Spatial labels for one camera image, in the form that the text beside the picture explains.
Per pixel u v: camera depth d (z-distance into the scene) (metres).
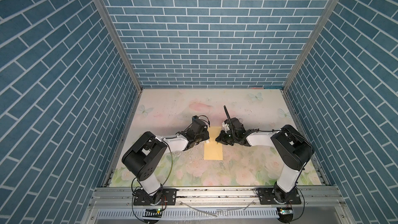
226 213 0.71
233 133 0.75
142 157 0.46
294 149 0.50
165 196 0.73
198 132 0.73
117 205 0.73
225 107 0.82
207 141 0.91
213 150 0.89
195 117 0.86
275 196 0.67
